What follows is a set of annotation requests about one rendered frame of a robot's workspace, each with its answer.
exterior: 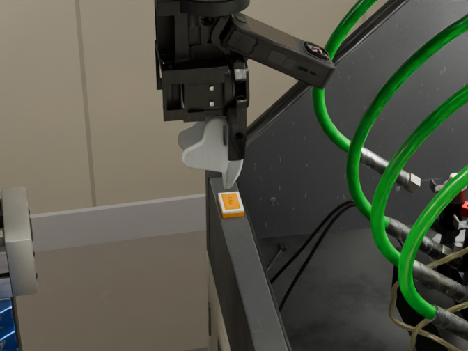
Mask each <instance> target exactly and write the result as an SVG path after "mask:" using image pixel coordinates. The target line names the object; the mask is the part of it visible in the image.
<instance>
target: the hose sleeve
mask: <svg viewBox="0 0 468 351"><path fill-rule="evenodd" d="M359 163H361V164H363V165H364V166H367V167H368V168H370V169H372V170H374V171H375V172H377V173H379V174H380V175H382V174H383V173H384V171H385V169H386V167H387V165H388V164H389V162H388V161H386V160H385V159H383V158H381V157H380V156H378V155H376V154H375V153H374V152H372V151H369V150H368V149H367V148H365V147H363V149H362V152H361V157H360V160H359ZM409 180H410V175H409V173H408V172H406V171H404V170H401V172H400V173H399V175H398V177H397V178H396V181H395V183H396V184H398V185H400V186H404V185H406V184H407V183H408V182H409Z"/></svg>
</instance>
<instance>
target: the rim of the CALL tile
mask: <svg viewBox="0 0 468 351"><path fill-rule="evenodd" d="M231 193H236V194H237V198H238V201H239V204H240V207H241V209H233V210H225V207H224V203H223V200H222V197H221V195H222V194H231ZM218 197H219V202H220V204H221V209H222V212H223V214H232V213H241V212H244V208H243V205H242V202H241V199H240V195H239V192H226V193H218Z"/></svg>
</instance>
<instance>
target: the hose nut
mask: <svg viewBox="0 0 468 351"><path fill-rule="evenodd" d="M420 181H421V179H420V178H418V177H417V176H415V175H414V174H412V173H409V182H408V183H407V184H406V185H404V186H400V187H401V188H403V189H404V190H406V191H408V192H411V193H414V192H415V191H416V190H417V189H418V188H419V187H420Z"/></svg>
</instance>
